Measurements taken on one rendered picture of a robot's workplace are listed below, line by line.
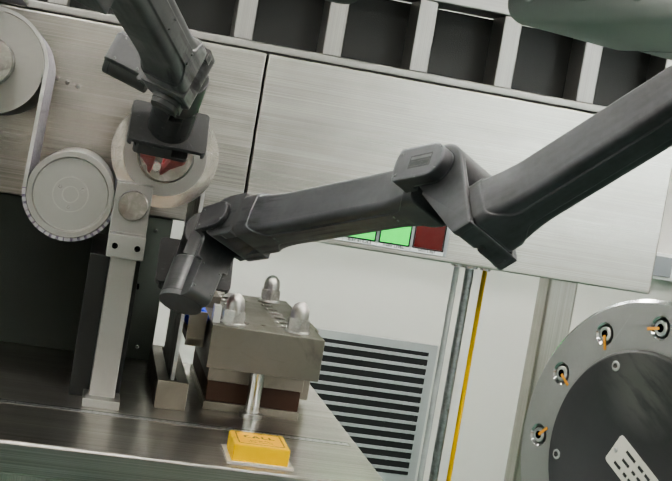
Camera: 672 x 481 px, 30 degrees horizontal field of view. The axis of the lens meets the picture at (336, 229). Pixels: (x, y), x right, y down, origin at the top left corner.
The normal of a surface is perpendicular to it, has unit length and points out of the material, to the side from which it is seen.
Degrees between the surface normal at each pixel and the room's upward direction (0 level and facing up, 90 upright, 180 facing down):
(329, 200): 68
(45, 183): 90
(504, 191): 62
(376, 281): 90
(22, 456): 90
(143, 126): 52
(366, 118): 90
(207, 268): 75
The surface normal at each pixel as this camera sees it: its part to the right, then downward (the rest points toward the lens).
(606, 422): -0.83, -0.11
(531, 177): -0.68, -0.47
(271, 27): 0.18, 0.08
